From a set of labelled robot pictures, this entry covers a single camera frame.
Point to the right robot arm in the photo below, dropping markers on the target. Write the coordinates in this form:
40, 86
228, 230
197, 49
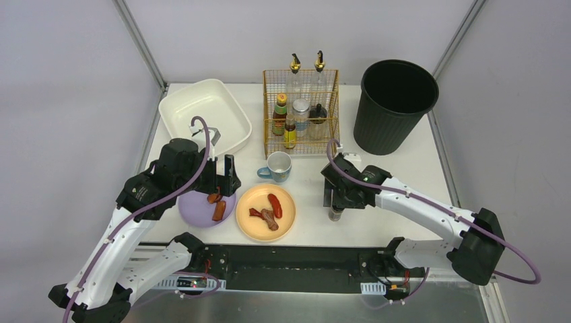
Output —
467, 241

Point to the oil bottle with brown liquid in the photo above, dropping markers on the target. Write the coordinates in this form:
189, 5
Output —
319, 85

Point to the black ribbed trash bin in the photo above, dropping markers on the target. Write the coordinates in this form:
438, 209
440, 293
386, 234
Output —
395, 96

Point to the small red sausage piece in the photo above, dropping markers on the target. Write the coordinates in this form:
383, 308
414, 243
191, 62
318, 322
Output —
255, 213

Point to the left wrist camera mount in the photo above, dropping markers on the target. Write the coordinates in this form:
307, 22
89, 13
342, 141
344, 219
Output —
205, 139

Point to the thin orange food piece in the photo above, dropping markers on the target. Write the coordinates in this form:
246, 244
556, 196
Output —
211, 198

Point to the yellow plate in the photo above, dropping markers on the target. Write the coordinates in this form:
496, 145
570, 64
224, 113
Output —
256, 198

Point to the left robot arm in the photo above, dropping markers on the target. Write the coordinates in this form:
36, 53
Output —
103, 291

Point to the clear oil bottle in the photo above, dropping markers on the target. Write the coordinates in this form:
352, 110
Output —
294, 80

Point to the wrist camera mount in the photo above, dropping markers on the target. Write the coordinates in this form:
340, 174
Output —
351, 157
205, 139

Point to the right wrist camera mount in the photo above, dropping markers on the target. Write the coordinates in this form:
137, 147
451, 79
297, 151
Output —
351, 157

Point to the dark spice jar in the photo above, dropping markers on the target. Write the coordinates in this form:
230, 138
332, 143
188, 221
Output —
335, 213

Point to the blue white mug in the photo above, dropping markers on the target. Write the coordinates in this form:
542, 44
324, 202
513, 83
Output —
278, 168

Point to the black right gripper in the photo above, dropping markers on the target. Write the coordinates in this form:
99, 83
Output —
337, 194

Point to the white plastic tub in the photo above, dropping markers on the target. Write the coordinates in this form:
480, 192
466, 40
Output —
211, 100

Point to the brown meat piece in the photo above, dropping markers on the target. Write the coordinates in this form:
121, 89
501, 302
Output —
269, 218

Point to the silver lid shaker jar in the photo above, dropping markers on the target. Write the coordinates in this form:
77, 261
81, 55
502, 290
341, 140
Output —
300, 110

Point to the yellow cap sauce bottle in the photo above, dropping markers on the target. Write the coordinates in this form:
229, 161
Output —
280, 111

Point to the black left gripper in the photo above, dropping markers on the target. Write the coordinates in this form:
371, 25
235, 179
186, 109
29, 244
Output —
221, 179

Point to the purple plate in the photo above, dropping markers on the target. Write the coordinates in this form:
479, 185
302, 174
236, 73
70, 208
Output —
196, 211

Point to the orange fried food piece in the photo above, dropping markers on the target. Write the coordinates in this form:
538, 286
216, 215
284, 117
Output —
220, 209

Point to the small yellow label bottle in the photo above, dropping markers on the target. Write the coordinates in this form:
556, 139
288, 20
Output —
289, 134

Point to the gold wire basket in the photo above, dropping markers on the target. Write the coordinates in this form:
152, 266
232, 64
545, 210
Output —
274, 82

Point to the black lid round jar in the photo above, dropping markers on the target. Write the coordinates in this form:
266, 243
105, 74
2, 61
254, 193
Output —
318, 118

